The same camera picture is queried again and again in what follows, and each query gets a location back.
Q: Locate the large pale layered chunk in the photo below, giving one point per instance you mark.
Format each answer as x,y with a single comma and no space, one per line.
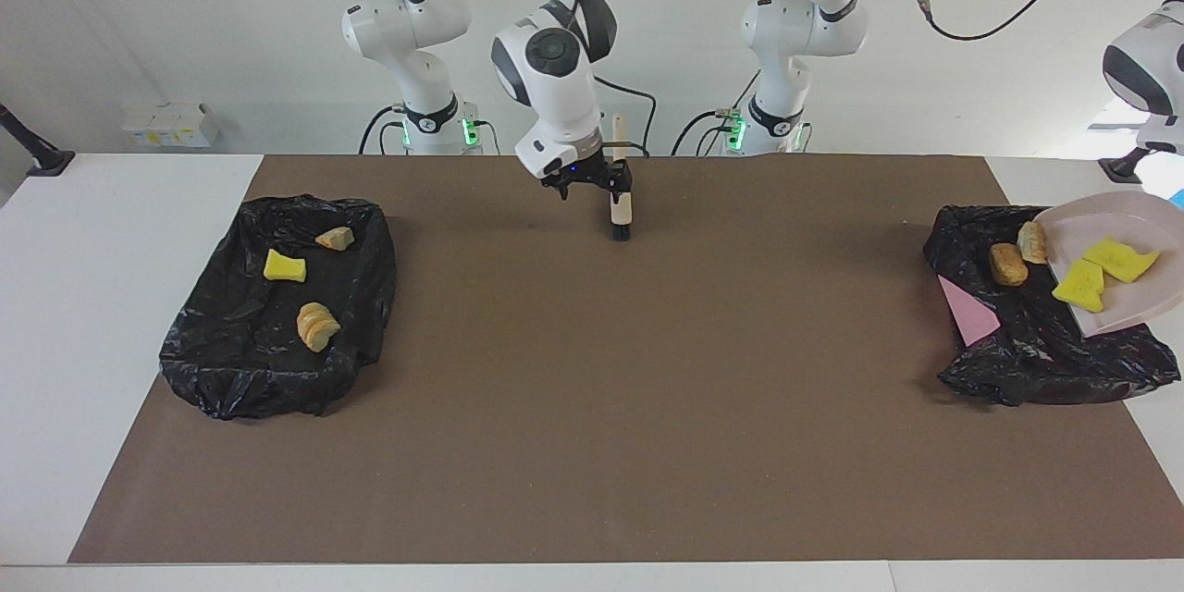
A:
317,327

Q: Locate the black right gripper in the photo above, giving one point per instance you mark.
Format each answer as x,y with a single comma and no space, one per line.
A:
583,174

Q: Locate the beige plastic dustpan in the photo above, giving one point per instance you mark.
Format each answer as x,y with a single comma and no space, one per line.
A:
1142,301

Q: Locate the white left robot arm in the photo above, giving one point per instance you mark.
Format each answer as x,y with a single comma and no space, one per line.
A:
805,28

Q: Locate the brown nugget chunk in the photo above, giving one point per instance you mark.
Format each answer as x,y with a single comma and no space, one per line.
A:
1008,265

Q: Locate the brown table mat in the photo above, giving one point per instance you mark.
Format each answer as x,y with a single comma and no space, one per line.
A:
647,481

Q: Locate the beige brush black bristles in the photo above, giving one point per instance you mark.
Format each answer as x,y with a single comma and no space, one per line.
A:
621,213

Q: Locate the notched yellow sponge piece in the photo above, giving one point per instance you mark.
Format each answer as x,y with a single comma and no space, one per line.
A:
1121,261

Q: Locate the pale yellow jagged chunk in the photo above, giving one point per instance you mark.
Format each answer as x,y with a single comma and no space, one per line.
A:
1033,242

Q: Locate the black stand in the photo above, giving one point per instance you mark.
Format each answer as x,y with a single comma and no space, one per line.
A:
1119,171
46,162

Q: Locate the white cardboard box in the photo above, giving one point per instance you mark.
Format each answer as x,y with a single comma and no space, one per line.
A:
171,125

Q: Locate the black trash bag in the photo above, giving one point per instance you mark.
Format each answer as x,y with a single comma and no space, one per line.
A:
240,379
1036,361

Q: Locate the pink bin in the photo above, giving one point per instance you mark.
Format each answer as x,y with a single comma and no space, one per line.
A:
967,314

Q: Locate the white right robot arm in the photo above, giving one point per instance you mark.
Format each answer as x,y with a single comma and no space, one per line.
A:
555,102

